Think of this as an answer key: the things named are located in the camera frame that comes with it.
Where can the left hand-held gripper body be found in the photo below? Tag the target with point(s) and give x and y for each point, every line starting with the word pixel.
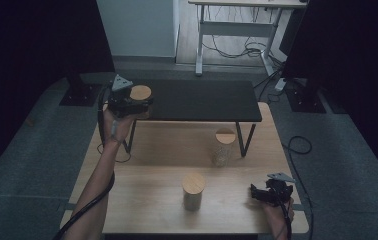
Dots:
pixel 118 100

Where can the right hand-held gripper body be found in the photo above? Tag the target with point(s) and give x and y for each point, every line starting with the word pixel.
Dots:
pixel 278 192

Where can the short jar with wooden lid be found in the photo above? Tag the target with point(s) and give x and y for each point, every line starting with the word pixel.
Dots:
pixel 140 92

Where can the tall jar with wooden lid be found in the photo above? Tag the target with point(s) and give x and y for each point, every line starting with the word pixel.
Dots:
pixel 193 188

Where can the black shelf with metal legs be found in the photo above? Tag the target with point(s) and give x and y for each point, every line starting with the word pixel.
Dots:
pixel 203 100

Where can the person's right hand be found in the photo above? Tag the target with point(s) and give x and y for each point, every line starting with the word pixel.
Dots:
pixel 278 213

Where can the person's left hand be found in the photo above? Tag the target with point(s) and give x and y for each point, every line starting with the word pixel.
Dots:
pixel 117 126

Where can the grey tape strip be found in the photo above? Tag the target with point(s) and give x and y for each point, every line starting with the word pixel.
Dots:
pixel 64 207
pixel 297 207

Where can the black stand base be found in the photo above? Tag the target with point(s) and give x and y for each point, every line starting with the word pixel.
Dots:
pixel 305 100
pixel 80 95

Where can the clear jar with wooden lid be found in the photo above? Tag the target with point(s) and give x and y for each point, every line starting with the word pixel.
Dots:
pixel 224 146

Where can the white cabinet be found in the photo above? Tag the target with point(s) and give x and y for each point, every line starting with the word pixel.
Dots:
pixel 137 26

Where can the dark curtain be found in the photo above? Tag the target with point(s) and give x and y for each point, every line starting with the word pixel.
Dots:
pixel 353 50
pixel 37 50

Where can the white power strip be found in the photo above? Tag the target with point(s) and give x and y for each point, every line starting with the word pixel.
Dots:
pixel 280 85

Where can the white desk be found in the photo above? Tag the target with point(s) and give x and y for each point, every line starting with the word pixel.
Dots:
pixel 237 28

